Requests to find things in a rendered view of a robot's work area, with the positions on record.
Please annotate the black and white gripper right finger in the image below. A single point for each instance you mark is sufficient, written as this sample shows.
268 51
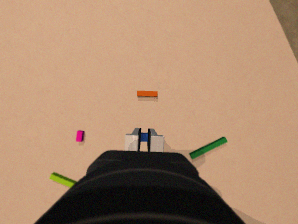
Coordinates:
155 142

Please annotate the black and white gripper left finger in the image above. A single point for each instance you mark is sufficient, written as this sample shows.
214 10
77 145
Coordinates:
132 140

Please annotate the magenta rod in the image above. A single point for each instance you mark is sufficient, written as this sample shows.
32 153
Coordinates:
80 136

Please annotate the orange rod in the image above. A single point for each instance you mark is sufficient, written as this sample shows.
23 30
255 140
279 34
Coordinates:
147 93

